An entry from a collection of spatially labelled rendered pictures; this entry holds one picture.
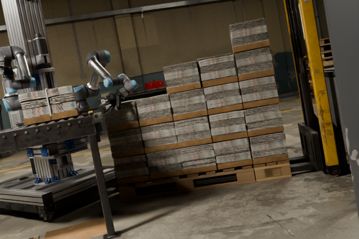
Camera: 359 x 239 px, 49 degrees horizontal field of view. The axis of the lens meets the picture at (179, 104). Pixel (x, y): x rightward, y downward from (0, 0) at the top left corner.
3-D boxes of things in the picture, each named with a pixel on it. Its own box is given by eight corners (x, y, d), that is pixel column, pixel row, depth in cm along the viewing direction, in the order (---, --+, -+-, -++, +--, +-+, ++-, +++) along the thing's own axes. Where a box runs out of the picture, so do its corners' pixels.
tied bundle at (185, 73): (172, 92, 360) (168, 68, 359) (204, 86, 356) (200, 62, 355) (166, 94, 323) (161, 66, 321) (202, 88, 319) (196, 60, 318)
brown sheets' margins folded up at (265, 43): (250, 154, 355) (232, 49, 350) (283, 150, 351) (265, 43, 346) (252, 164, 317) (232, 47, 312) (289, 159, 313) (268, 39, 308)
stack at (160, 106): (131, 188, 373) (114, 102, 368) (254, 170, 356) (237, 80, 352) (119, 201, 334) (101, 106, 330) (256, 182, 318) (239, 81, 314)
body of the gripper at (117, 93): (108, 101, 326) (119, 93, 328) (112, 107, 321) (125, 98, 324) (104, 96, 319) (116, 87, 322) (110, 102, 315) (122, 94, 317)
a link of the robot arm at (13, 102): (24, 109, 324) (11, 44, 321) (5, 112, 318) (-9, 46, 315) (24, 109, 335) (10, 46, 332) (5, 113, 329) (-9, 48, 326)
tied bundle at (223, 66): (204, 87, 356) (200, 62, 354) (236, 81, 352) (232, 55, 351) (202, 88, 318) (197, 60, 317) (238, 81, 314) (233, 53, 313)
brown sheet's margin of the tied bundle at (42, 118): (51, 119, 309) (49, 113, 309) (47, 120, 281) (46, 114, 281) (30, 122, 306) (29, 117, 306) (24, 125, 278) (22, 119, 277)
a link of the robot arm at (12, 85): (22, 91, 301) (19, 77, 300) (6, 93, 296) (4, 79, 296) (22, 92, 308) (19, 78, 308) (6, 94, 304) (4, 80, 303)
